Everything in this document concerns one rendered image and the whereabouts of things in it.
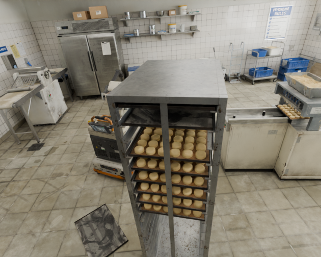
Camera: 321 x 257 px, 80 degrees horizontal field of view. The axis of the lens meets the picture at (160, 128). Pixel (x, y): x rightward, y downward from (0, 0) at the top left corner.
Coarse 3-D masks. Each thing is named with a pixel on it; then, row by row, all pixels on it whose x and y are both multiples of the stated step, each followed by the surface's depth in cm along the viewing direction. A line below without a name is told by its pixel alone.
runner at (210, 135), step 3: (207, 132) 93; (207, 135) 91; (210, 135) 91; (213, 135) 86; (207, 138) 89; (210, 138) 89; (213, 138) 84; (207, 141) 87; (210, 141) 87; (213, 141) 82; (207, 144) 85; (210, 144) 85; (213, 144) 81; (207, 147) 83; (210, 147) 83; (213, 147) 81
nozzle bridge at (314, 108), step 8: (280, 88) 258; (288, 88) 236; (296, 96) 216; (304, 96) 213; (280, 104) 271; (304, 104) 202; (312, 104) 197; (320, 104) 197; (304, 112) 203; (312, 112) 202; (320, 112) 201; (312, 120) 207; (320, 120) 206; (312, 128) 212
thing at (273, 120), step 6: (228, 120) 237; (234, 120) 236; (240, 120) 235; (246, 120) 235; (252, 120) 234; (258, 120) 234; (264, 120) 233; (270, 120) 233; (276, 120) 232; (282, 120) 231; (288, 120) 231
